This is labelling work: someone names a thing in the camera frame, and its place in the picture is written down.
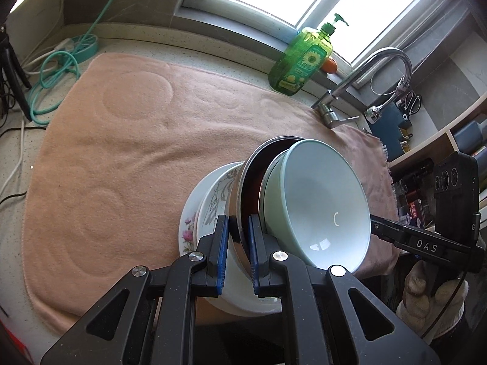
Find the small pale blue bowl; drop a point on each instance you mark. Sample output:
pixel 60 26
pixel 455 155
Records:
pixel 319 205

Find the white plate with grey leaves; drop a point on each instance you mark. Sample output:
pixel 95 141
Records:
pixel 217 194

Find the small orange object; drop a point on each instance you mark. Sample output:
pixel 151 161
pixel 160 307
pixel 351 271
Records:
pixel 330 65

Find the chrome kitchen faucet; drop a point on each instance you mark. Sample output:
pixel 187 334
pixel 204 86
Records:
pixel 380 54

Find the large stainless steel bowl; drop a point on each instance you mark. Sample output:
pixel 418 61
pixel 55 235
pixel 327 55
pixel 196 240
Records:
pixel 240 247

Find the person's right hand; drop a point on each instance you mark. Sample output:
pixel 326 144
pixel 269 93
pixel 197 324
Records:
pixel 416 292

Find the red bowl with steel lining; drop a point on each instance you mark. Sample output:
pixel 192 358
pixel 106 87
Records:
pixel 253 190

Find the blue utensil holder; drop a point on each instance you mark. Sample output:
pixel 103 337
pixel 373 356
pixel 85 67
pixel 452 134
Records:
pixel 392 121

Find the pink towel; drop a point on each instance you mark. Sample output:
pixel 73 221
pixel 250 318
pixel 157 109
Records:
pixel 114 152

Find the chrome pull-out sprayer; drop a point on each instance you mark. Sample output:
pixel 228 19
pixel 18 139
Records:
pixel 374 113

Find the black tripod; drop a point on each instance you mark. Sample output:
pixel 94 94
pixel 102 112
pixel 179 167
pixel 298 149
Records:
pixel 9 61

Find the white plate with purple flowers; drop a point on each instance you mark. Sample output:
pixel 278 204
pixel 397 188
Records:
pixel 187 232

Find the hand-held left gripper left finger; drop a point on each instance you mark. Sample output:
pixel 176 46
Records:
pixel 222 254

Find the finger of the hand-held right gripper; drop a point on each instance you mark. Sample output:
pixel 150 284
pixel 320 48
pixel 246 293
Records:
pixel 418 241

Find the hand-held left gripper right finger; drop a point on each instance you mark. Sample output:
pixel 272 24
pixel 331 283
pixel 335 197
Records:
pixel 254 254

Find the green dish soap bottle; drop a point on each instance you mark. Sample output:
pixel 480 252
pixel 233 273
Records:
pixel 300 61

